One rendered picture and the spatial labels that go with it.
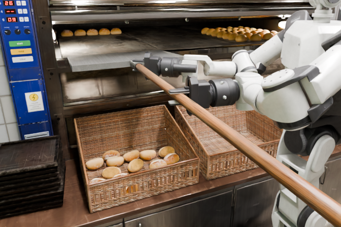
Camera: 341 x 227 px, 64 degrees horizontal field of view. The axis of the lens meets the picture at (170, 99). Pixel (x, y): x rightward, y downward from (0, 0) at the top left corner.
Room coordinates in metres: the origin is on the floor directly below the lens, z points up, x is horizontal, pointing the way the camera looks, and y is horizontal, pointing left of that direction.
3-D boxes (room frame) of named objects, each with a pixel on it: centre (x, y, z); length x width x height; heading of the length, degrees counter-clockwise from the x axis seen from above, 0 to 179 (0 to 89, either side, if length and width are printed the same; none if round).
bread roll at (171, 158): (1.37, 0.00, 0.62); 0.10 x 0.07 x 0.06; 119
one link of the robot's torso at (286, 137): (0.97, -0.59, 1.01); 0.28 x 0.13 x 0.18; 113
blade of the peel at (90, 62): (1.44, 0.24, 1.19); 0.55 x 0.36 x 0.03; 113
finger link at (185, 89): (0.80, -0.03, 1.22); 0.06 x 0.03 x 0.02; 105
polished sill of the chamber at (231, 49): (1.79, -0.23, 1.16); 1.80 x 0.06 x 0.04; 113
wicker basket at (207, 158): (1.53, -0.36, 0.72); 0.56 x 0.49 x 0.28; 111
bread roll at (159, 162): (1.31, 0.07, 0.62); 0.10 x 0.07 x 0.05; 105
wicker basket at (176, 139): (1.30, 0.20, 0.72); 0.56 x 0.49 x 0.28; 113
